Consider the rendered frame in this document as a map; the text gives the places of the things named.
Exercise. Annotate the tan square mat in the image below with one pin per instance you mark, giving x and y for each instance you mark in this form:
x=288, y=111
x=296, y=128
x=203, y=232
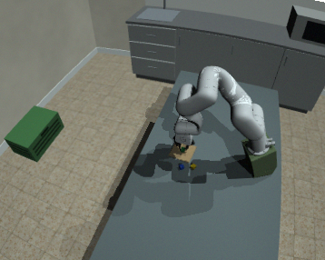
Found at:
x=186, y=156

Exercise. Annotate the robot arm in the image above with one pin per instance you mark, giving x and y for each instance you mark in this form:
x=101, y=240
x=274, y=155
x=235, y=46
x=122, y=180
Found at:
x=246, y=117

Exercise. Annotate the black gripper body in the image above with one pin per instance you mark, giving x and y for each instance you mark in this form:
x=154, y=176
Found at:
x=183, y=139

